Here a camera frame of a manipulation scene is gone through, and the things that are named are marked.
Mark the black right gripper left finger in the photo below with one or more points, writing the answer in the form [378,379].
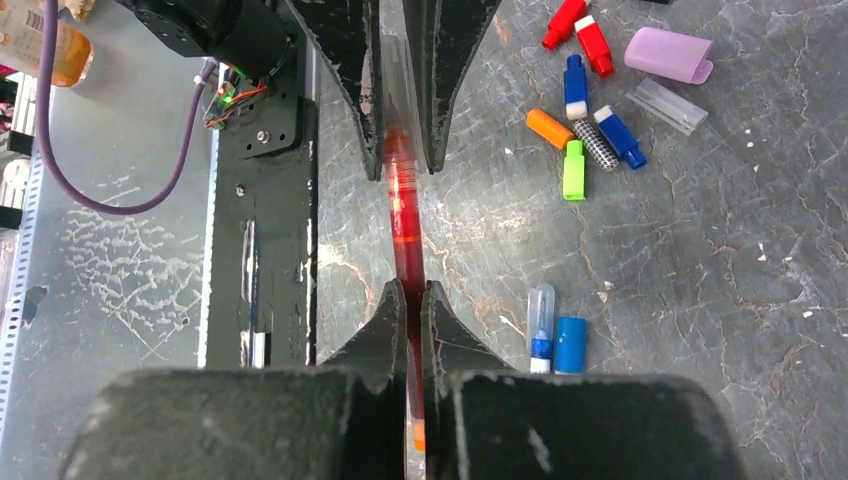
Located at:
[342,419]

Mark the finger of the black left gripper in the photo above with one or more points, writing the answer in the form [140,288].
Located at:
[443,36]
[346,34]

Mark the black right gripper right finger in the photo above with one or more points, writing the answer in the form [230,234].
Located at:
[487,420]

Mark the red marker cap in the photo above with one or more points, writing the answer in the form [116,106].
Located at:
[562,24]
[595,46]

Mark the clear red ballpoint pen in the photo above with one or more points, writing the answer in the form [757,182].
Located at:
[399,164]

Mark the blue capped thick marker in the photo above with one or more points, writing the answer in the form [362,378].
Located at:
[570,345]

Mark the clear blue ballpoint pen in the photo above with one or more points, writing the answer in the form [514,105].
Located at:
[540,327]

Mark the blue marker cap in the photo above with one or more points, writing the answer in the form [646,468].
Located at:
[575,88]
[620,138]

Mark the orange marker cap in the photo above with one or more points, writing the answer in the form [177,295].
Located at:
[549,129]

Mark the green marker cap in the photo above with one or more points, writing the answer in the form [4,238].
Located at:
[573,175]

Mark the checkered pen cap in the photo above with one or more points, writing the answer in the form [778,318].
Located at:
[594,143]

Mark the clear purple pen cap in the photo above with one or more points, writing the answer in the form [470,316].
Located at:
[670,107]

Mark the purple highlighter cap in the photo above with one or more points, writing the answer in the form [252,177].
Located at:
[671,55]

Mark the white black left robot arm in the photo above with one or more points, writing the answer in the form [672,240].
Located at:
[253,37]

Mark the white slotted cable duct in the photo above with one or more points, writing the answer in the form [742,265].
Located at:
[12,324]

